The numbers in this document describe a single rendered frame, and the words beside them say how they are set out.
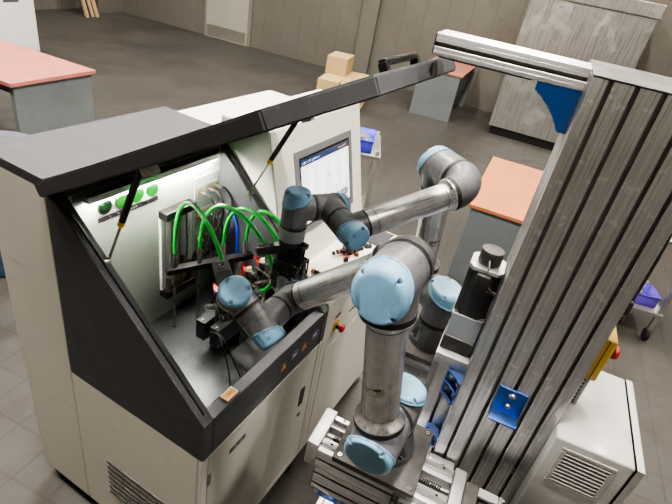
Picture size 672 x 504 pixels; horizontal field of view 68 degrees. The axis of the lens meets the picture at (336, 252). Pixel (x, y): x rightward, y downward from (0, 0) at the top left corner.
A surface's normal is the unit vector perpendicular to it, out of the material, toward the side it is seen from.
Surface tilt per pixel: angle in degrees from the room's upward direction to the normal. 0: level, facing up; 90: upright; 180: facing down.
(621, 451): 0
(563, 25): 90
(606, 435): 0
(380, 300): 82
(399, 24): 90
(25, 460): 0
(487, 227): 90
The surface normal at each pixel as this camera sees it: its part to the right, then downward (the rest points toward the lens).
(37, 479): 0.17, -0.84
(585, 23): -0.39, 0.43
